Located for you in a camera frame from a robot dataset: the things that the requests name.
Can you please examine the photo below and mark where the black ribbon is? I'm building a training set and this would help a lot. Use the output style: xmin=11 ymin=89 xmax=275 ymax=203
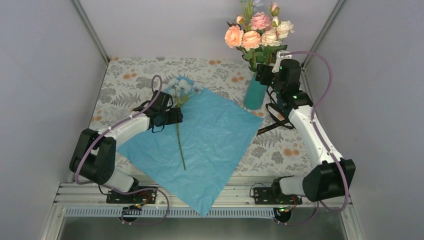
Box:
xmin=256 ymin=86 xmax=295 ymax=136

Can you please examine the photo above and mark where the cream white rose stem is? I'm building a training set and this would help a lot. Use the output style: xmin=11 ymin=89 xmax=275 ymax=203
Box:
xmin=261 ymin=16 xmax=294 ymax=65

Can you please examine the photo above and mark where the peach rose stem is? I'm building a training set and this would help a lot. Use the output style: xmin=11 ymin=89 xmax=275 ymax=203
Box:
xmin=224 ymin=15 xmax=263 ymax=73

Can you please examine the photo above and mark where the pink rose stem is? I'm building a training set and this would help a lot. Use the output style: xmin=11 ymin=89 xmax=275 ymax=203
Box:
xmin=249 ymin=2 xmax=280 ymax=31

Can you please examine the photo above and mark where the blue wrapping paper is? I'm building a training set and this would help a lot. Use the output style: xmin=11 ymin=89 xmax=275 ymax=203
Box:
xmin=117 ymin=76 xmax=263 ymax=216

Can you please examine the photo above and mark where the artificial flower bouquet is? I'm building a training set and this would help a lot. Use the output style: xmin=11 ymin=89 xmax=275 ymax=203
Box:
xmin=167 ymin=79 xmax=204 ymax=112

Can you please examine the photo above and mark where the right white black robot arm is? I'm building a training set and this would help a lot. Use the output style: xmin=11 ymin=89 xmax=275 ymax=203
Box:
xmin=256 ymin=58 xmax=356 ymax=204

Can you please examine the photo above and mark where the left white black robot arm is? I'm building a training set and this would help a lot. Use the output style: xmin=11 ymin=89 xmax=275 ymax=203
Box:
xmin=69 ymin=90 xmax=183 ymax=203

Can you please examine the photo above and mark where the teal cylindrical vase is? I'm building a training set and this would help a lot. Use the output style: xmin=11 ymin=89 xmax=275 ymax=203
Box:
xmin=243 ymin=75 xmax=267 ymax=110

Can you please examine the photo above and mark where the floral patterned table mat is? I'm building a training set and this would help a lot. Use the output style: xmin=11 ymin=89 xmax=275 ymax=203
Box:
xmin=89 ymin=57 xmax=314 ymax=177

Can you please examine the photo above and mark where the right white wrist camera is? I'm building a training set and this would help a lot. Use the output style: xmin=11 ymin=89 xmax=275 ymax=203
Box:
xmin=272 ymin=50 xmax=292 ymax=73

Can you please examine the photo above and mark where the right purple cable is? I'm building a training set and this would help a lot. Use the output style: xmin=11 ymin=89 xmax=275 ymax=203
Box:
xmin=281 ymin=50 xmax=351 ymax=227

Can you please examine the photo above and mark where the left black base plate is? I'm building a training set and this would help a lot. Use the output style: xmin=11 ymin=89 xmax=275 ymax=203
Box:
xmin=106 ymin=187 xmax=158 ymax=205

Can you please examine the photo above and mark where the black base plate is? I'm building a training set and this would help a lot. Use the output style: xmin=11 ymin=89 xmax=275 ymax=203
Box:
xmin=106 ymin=187 xmax=158 ymax=205
xmin=249 ymin=183 xmax=303 ymax=205

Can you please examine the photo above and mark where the slotted grey cable duct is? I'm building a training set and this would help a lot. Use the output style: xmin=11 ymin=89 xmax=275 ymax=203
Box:
xmin=64 ymin=206 xmax=275 ymax=219

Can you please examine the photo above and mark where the right aluminium corner post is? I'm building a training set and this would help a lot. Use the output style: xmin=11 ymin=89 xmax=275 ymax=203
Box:
xmin=309 ymin=0 xmax=347 ymax=53

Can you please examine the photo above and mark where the aluminium corner post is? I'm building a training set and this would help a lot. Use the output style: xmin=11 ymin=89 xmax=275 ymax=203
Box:
xmin=309 ymin=0 xmax=347 ymax=53
xmin=70 ymin=0 xmax=110 ymax=65

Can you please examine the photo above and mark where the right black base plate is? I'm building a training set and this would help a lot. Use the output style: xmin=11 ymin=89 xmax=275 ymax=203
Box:
xmin=249 ymin=183 xmax=303 ymax=205

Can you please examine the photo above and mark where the left aluminium corner post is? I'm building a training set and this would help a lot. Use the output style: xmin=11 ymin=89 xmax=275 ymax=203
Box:
xmin=70 ymin=0 xmax=110 ymax=65

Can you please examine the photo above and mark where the aluminium rail frame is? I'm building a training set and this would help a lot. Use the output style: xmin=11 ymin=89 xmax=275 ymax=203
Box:
xmin=41 ymin=175 xmax=364 ymax=240

